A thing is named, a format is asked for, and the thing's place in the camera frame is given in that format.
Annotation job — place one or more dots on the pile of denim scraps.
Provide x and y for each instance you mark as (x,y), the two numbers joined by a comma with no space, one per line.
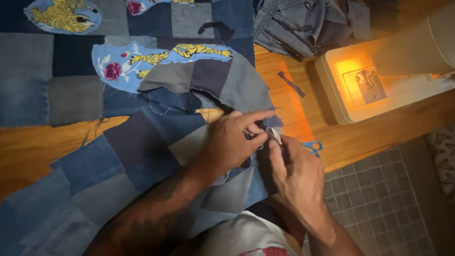
(302,25)

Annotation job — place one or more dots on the patchwork denim quilt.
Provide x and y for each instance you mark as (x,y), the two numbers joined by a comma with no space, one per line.
(106,156)

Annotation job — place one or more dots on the person's white shirt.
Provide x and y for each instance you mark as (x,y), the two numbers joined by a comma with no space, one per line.
(245,234)

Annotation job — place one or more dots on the dark narrow fabric strip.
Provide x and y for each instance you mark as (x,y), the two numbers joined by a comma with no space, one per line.
(291,84)

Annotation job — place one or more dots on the blue tiger print fabric patch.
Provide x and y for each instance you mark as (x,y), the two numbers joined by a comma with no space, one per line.
(64,16)
(124,67)
(142,6)

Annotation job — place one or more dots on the butterfly print fabric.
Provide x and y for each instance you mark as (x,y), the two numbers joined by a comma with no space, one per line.
(444,160)

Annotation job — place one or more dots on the dark curved fabric scrap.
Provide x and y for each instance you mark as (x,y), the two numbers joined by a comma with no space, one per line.
(222,30)

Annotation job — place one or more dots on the white sewing machine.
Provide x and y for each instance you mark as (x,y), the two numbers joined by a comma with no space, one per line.
(359,81)

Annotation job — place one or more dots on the person's left hand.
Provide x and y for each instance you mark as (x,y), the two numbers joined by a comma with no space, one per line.
(227,142)

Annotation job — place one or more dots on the person's right hand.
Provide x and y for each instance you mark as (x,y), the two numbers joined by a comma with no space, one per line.
(300,177)

